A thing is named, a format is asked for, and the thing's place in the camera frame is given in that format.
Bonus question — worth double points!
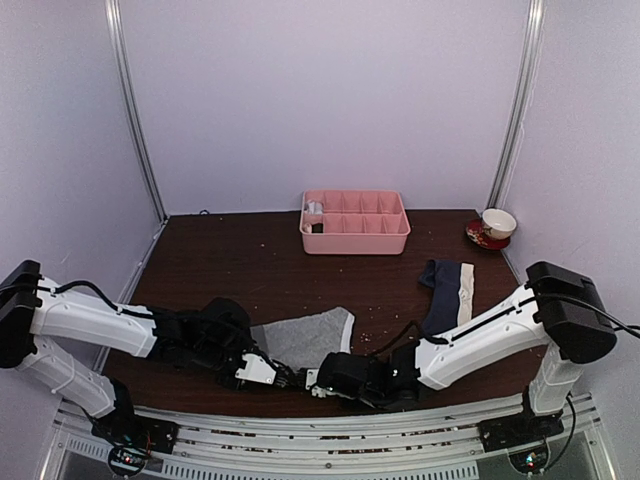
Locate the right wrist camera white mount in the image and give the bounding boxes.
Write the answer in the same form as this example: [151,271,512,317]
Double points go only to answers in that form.
[298,368,334,398]

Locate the round controller board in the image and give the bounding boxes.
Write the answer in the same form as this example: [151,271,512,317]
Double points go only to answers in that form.
[509,446,550,475]
[107,444,151,477]

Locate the red patterned saucer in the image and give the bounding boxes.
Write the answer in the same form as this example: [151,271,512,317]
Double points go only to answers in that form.
[465,218,511,251]

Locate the right round controller board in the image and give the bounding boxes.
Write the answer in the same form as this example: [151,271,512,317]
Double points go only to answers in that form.
[509,446,550,475]

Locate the grey boxer briefs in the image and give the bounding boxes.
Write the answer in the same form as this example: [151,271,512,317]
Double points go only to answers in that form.
[250,307,355,370]

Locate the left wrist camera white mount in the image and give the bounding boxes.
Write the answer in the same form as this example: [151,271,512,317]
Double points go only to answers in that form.
[235,353,290,388]

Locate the white ceramic bowl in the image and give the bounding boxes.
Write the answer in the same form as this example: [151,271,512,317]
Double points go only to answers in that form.
[481,208,517,240]

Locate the navy and cream underwear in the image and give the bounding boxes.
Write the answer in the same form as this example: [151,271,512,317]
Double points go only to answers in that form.
[418,260,475,335]

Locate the left aluminium corner post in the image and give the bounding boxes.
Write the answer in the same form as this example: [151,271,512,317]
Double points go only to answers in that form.
[105,0,169,224]

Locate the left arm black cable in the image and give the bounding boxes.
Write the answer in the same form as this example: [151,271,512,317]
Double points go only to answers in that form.
[29,279,156,321]

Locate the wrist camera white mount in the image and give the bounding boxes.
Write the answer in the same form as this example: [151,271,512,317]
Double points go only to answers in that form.
[298,368,334,398]
[235,353,290,388]

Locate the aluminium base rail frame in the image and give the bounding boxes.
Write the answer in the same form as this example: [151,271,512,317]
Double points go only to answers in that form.
[35,394,623,479]

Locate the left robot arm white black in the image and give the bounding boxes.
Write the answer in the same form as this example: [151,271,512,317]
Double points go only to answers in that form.
[1,260,276,457]

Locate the aluminium corner post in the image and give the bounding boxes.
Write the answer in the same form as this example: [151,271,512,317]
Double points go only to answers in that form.
[105,0,169,224]
[486,0,546,208]

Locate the left round controller board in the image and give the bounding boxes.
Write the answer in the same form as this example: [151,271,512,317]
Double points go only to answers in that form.
[107,444,151,477]

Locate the white rolled item in box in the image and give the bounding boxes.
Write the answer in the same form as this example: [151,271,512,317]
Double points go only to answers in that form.
[304,200,324,215]

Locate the right aluminium corner post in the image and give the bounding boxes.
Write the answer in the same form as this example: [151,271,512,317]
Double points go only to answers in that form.
[486,0,546,208]

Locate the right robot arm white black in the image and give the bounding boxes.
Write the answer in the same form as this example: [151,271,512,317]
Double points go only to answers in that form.
[310,261,617,451]

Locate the pink divided organizer box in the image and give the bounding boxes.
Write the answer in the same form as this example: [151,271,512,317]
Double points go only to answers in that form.
[299,189,411,255]

